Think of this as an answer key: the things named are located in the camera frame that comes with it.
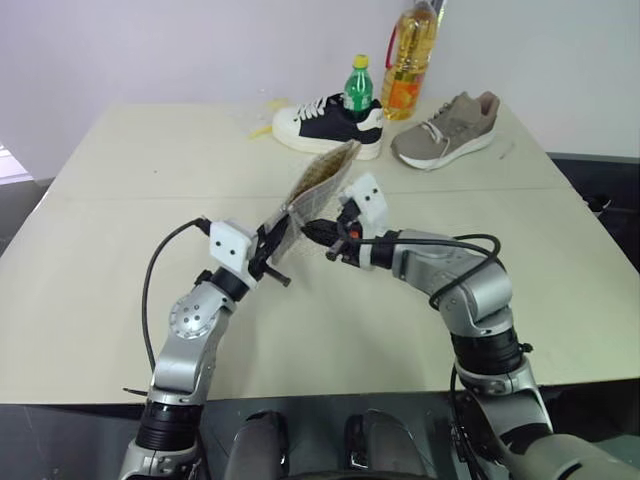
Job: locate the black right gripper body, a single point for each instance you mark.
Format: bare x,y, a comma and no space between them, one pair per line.
351,240

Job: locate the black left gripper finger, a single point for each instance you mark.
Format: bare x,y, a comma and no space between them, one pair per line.
260,242
277,240

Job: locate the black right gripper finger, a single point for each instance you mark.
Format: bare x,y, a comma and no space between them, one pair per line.
325,227
327,239

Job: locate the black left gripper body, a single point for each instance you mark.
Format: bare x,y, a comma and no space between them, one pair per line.
260,267

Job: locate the grey mesh zipper pouch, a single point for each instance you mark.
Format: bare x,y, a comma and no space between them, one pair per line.
320,200

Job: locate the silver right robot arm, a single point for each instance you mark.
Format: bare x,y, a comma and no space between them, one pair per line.
475,295

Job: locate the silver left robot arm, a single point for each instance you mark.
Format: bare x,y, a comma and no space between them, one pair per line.
185,350

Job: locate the black and white sneaker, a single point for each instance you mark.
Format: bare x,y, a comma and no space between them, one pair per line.
325,127

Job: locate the green bottle with yellow cap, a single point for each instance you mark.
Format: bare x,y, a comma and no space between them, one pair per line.
358,87

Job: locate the beige knit sneaker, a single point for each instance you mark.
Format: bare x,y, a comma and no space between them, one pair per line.
450,135

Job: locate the large cooking oil bottle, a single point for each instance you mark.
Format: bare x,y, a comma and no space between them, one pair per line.
405,80

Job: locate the dark grey rounded leg shape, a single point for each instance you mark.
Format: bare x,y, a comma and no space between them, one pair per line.
260,445

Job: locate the white black background shoe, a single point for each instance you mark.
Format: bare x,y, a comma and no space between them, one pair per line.
598,202

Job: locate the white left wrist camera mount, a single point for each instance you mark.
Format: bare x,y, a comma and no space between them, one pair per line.
227,245

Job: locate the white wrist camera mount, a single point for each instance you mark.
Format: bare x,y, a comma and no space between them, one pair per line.
227,245
372,200

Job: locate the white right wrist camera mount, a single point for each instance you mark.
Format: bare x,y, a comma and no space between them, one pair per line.
372,200

